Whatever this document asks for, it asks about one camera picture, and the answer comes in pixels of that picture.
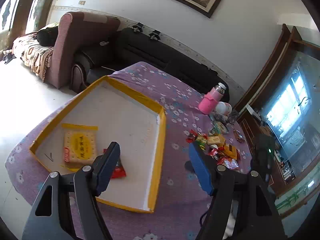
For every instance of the black clamp on sofa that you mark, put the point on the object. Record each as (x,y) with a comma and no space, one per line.
(155,35)
(138,27)

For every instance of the yellow snack pack dark label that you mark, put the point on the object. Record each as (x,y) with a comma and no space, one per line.
(230,151)

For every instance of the television screen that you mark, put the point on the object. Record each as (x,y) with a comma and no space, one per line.
(293,113)

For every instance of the black leather sofa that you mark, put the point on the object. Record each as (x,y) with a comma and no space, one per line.
(125,48)

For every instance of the maroon armchair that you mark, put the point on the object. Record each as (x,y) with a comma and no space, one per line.
(76,29)

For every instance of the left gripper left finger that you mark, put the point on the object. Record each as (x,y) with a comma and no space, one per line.
(51,217)

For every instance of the pink sleeved thermos bottle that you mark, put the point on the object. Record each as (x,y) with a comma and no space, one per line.
(212,98)

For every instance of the round green label snack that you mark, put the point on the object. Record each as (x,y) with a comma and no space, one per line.
(219,128)

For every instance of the patterned sofa blanket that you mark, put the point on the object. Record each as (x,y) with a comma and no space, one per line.
(35,56)

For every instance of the black clamp on sofa right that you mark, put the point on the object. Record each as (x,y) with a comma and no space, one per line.
(155,35)

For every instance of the black clamp on sofa left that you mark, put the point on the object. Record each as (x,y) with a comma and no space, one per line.
(138,27)

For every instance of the yellow cracker packet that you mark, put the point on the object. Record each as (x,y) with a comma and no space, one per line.
(79,146)

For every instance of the white plastic jar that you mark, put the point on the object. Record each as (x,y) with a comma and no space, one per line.
(223,108)

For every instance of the yellow rimmed white tray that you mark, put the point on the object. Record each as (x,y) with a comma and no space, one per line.
(119,114)

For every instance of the red candy in tray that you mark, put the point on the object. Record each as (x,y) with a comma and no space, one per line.
(117,173)

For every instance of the purple floral tablecloth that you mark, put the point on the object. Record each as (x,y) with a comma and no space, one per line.
(181,201)

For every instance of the plain yellow snack pack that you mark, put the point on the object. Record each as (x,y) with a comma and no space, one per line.
(218,140)

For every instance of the black bag on sofa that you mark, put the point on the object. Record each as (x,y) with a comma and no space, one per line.
(47,37)

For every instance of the brown wrapped snack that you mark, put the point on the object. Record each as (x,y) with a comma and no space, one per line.
(239,137)

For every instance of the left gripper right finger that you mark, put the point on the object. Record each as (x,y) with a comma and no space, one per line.
(257,215)

